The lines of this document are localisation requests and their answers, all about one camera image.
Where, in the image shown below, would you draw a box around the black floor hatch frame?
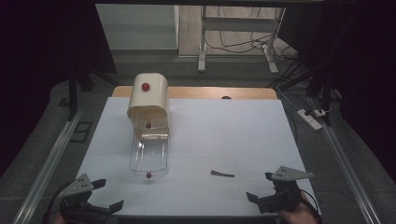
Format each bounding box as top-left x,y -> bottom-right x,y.
69,120 -> 93,145

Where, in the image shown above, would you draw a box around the white power strip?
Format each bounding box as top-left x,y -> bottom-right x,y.
295,108 -> 323,132

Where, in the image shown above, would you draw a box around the right hand-held gripper cable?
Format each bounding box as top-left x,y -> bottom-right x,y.
299,189 -> 322,218

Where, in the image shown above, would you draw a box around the white table sheet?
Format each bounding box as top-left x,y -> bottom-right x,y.
75,96 -> 321,217

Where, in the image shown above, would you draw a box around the white cabinet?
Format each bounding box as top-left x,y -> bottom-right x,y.
95,3 -> 180,51

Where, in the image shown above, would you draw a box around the black stand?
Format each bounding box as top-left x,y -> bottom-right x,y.
66,60 -> 121,121
278,8 -> 347,127

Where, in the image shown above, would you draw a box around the black hair clip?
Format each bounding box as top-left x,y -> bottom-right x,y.
210,169 -> 235,179

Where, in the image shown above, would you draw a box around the person's right hand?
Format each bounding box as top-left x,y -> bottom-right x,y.
277,191 -> 319,224

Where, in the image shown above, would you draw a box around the black floor cables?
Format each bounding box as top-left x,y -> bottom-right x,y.
205,6 -> 302,64

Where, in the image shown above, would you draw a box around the white metal desk frame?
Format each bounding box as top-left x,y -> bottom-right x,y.
197,5 -> 286,75

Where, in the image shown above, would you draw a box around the cream drawer cabinet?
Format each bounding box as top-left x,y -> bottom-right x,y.
126,72 -> 172,141

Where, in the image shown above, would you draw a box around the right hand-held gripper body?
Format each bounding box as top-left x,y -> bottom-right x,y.
257,165 -> 315,215

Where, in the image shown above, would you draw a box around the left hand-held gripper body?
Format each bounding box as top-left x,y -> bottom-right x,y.
58,173 -> 112,224

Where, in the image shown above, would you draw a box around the aluminium rail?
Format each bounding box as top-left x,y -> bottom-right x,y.
11,104 -> 87,224
319,122 -> 383,224

